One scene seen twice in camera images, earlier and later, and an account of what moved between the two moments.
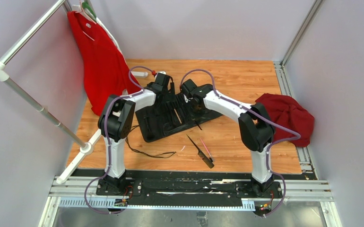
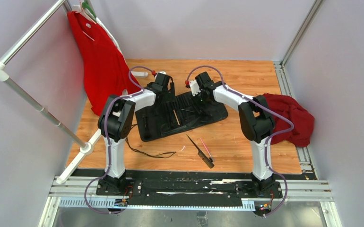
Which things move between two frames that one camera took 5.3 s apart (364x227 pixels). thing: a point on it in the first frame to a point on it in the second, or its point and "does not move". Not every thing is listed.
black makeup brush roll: (172, 113) does not move
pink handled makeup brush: (210, 157) does not move
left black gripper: (169, 95) does not move
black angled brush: (199, 126) to (187, 110)
